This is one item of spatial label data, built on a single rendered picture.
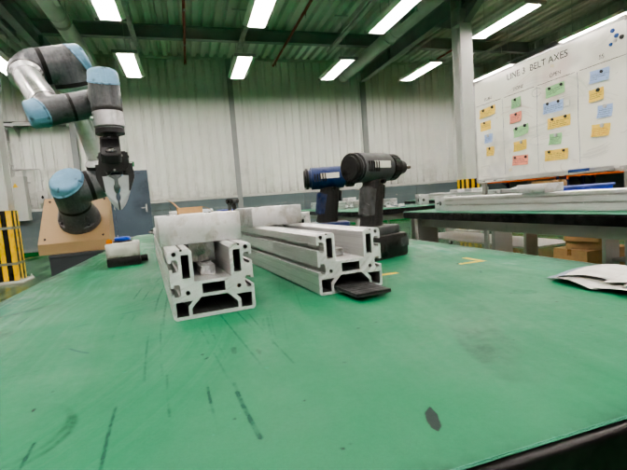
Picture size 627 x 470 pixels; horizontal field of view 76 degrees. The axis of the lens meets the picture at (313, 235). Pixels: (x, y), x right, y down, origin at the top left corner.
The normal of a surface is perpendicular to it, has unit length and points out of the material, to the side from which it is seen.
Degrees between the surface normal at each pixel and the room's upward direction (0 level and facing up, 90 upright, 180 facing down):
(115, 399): 0
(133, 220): 90
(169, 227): 90
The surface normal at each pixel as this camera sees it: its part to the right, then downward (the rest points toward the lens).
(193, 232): 0.39, 0.05
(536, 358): -0.07, -0.99
